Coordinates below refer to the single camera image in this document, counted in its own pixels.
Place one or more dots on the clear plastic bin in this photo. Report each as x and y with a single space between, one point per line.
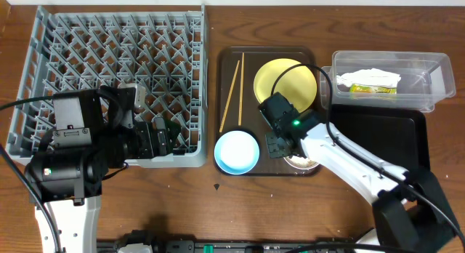
426 79

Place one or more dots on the light blue bowl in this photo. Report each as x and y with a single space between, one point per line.
236 152

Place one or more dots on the grey dish rack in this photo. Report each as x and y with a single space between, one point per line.
163 52

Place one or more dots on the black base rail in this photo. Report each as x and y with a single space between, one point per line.
190 244

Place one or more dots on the wooden chopstick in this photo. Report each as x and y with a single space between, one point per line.
224 116
240 109

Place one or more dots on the green orange snack wrapper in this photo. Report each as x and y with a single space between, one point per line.
359 88

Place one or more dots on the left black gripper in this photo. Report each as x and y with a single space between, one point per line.
144 149

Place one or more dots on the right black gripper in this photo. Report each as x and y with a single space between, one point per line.
273 151

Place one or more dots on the right wooden chopstick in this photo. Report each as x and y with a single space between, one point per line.
240 109

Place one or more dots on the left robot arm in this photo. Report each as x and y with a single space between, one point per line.
95 131

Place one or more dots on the white napkin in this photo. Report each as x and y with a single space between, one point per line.
369 77

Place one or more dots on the yellow plate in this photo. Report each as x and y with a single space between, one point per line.
298 85

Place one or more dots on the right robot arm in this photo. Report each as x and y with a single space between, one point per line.
410 209

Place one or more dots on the dark brown serving tray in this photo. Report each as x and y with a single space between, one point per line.
252 120

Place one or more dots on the left wooden chopstick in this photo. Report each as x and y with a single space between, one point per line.
224 116

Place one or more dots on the black tray bin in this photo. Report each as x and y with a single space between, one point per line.
398 136

